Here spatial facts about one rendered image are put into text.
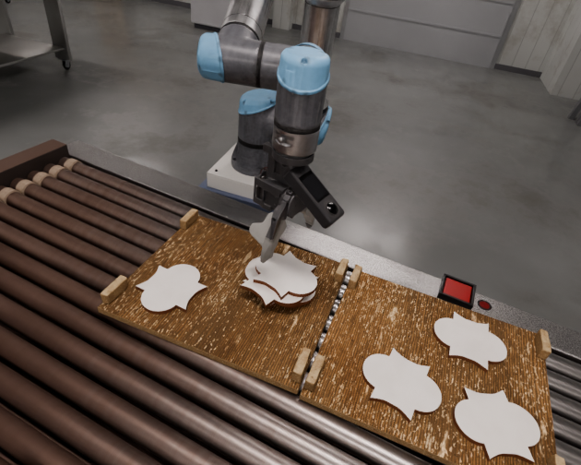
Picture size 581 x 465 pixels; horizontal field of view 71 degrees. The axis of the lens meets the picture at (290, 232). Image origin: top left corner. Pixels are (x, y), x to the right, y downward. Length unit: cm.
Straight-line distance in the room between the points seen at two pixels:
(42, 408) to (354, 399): 49
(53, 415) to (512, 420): 73
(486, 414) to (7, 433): 75
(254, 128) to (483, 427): 90
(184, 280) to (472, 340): 59
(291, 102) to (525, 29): 714
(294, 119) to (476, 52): 705
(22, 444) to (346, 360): 52
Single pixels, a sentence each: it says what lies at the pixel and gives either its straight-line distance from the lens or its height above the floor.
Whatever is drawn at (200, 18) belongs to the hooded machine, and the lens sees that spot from 721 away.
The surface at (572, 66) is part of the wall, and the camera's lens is 699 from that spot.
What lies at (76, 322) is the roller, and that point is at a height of 92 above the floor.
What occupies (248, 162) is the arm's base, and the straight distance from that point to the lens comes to 125.
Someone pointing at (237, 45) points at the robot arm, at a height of 138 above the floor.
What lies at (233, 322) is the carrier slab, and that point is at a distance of 81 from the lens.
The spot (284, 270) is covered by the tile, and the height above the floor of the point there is 99.
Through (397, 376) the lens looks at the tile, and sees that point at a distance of 79.
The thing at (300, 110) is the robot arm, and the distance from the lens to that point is 63.
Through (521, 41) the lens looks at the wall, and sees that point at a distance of 772.
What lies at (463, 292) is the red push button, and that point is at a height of 93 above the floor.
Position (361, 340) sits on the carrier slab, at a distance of 82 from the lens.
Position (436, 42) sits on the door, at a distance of 758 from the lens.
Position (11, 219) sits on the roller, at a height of 91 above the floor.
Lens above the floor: 156
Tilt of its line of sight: 38 degrees down
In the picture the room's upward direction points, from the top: 8 degrees clockwise
